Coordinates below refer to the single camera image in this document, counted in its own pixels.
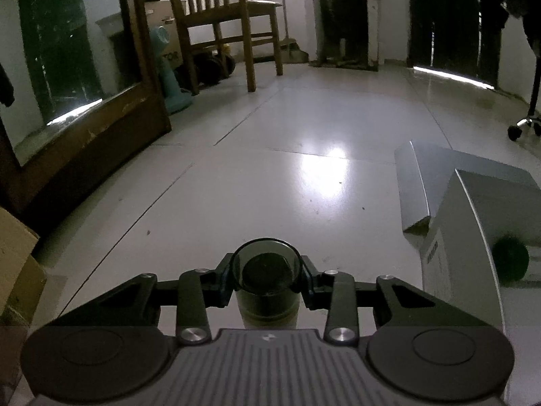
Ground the clear cup with dark lid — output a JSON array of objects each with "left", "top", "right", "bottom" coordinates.
[{"left": 232, "top": 238, "right": 301, "bottom": 329}]

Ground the grey box lid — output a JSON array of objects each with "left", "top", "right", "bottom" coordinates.
[{"left": 394, "top": 141, "right": 537, "bottom": 234}]

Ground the open white cardboard box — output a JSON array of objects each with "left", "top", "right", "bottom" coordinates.
[{"left": 421, "top": 171, "right": 540, "bottom": 329}]

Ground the brown cardboard box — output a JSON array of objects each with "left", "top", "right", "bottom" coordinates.
[{"left": 1, "top": 208, "right": 47, "bottom": 327}]

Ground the teal floor fan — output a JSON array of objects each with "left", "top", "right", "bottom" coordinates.
[{"left": 149, "top": 26, "right": 193, "bottom": 115}]

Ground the wooden framed mirror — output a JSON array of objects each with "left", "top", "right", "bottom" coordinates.
[{"left": 1, "top": 0, "right": 170, "bottom": 233}]

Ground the office chair chrome base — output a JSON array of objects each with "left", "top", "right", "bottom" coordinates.
[{"left": 507, "top": 86, "right": 541, "bottom": 142}]

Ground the broom with dustpan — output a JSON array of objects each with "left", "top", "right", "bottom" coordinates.
[{"left": 280, "top": 0, "right": 309, "bottom": 64}]

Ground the wooden slat-back chair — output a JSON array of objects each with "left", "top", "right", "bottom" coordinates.
[{"left": 170, "top": 0, "right": 283, "bottom": 95}]

